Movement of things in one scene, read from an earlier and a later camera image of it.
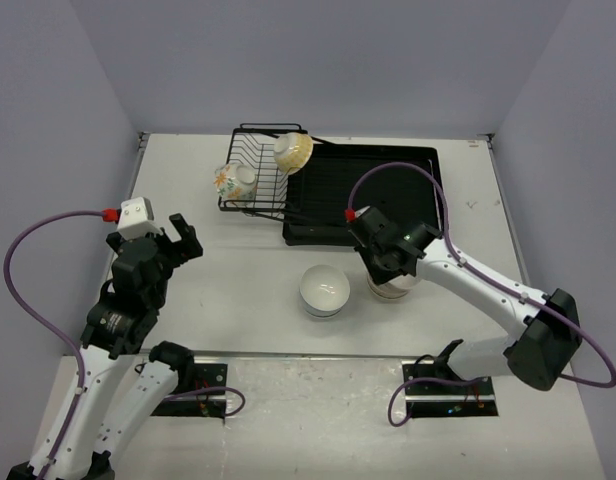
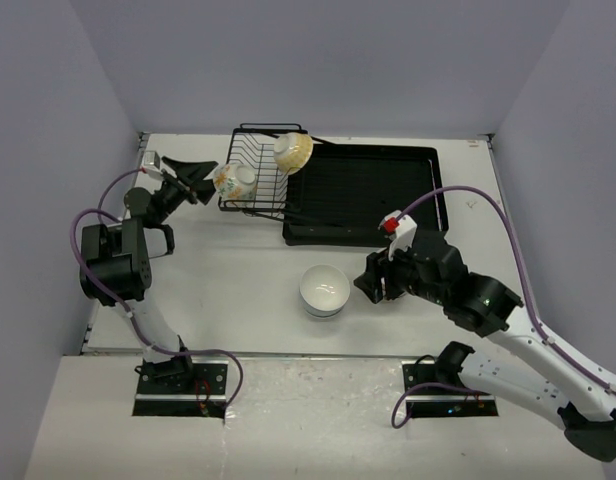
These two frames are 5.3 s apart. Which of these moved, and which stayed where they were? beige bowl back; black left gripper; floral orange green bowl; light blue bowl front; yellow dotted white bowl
Moved: black left gripper; beige bowl back
Stayed: yellow dotted white bowl; floral orange green bowl; light blue bowl front
